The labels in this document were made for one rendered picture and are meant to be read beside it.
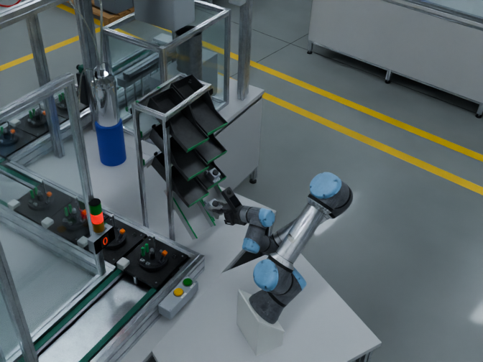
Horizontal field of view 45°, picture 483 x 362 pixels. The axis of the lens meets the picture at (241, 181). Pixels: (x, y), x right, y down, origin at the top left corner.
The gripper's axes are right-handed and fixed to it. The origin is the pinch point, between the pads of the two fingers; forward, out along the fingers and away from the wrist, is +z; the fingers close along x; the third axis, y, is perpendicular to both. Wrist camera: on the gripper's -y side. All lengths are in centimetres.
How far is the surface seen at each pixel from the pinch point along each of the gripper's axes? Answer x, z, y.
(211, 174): 12.5, 11.2, -8.2
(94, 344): -73, 11, 29
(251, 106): 131, 99, 3
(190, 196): -1.8, 13.5, -3.6
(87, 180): -49, 9, -36
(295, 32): 397, 276, 11
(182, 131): -0.7, 3.8, -36.8
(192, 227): -2.6, 18.8, 13.9
